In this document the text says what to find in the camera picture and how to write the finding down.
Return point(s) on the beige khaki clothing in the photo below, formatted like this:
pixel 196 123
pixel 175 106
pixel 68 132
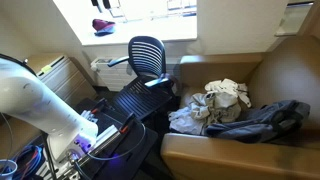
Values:
pixel 219 104

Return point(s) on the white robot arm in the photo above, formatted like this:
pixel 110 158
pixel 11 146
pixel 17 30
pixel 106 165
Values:
pixel 24 96

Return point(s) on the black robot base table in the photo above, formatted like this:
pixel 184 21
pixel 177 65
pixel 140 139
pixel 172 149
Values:
pixel 120 152

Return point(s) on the black mesh office chair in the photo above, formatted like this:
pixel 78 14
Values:
pixel 152 87

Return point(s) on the maroon and blue cap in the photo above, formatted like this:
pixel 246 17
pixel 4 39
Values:
pixel 103 27

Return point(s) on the tan filing cabinet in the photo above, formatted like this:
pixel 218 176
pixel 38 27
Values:
pixel 62 76

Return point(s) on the dark grey jacket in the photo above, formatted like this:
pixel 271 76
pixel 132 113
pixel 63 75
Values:
pixel 265 124

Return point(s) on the brown leather armchair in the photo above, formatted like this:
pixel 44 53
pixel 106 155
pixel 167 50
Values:
pixel 290 71

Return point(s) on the white plastic cup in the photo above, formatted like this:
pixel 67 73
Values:
pixel 7 169

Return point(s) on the white wall radiator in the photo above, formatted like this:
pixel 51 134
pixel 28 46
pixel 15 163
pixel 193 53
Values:
pixel 115 78

